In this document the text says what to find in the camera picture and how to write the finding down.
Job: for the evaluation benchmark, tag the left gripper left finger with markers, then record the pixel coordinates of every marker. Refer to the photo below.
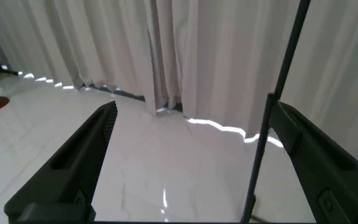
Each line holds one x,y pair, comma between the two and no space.
61,180

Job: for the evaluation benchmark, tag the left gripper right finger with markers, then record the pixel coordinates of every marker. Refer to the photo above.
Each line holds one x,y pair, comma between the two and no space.
328,174

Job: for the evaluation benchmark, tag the black clothes rack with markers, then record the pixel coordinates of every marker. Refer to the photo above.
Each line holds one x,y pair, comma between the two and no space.
291,53

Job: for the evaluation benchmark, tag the white curtain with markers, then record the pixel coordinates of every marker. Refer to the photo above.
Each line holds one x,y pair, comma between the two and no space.
213,56

